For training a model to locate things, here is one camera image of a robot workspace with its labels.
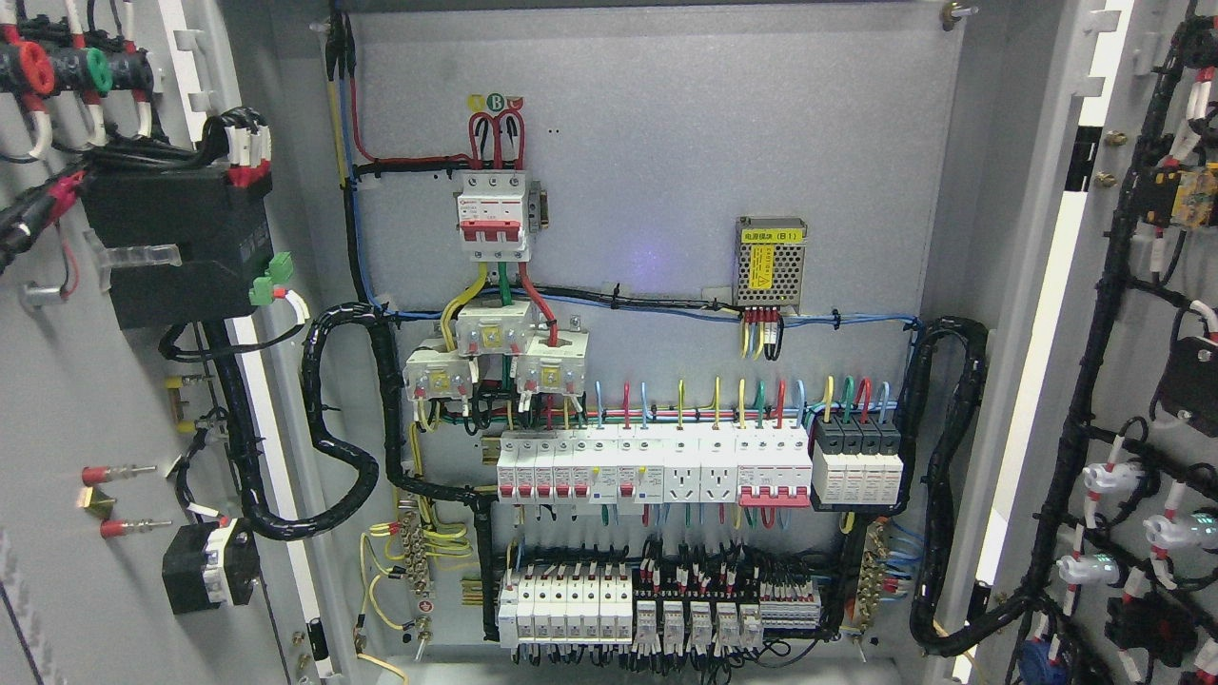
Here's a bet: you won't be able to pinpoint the black cable loom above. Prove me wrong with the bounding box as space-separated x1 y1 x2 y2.
157 301 501 644
899 317 1043 657

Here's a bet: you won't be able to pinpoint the white current transformers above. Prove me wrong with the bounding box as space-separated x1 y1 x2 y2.
403 300 590 410

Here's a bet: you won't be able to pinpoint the black right cable loom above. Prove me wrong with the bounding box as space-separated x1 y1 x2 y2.
899 317 1043 657

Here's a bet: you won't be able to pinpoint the white socket breaker row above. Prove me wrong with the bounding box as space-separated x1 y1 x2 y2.
496 423 812 516

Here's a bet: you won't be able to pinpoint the grey cabinet body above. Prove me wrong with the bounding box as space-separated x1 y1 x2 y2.
220 1 1128 629

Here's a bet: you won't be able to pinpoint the lower relay terminal row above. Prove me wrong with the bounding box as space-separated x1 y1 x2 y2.
496 541 823 672

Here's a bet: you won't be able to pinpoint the grey cabinet door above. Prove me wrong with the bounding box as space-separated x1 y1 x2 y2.
996 1 1216 684
1 1 322 684

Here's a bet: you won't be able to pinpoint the black white surge protector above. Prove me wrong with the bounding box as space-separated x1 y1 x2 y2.
811 417 904 516

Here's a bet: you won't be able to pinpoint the perforated metal power supply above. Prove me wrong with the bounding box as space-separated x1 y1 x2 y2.
734 216 808 310

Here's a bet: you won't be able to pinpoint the black left cable loom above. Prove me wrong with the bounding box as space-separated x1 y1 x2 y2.
157 301 501 644

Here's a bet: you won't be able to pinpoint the black digital power meter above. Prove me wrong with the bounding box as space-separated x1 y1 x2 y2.
83 167 273 330

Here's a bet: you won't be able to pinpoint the white red main breaker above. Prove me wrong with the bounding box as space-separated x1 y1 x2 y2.
456 169 542 262

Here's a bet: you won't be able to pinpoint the white rotary selector switch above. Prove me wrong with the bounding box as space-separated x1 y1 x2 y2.
162 518 259 616

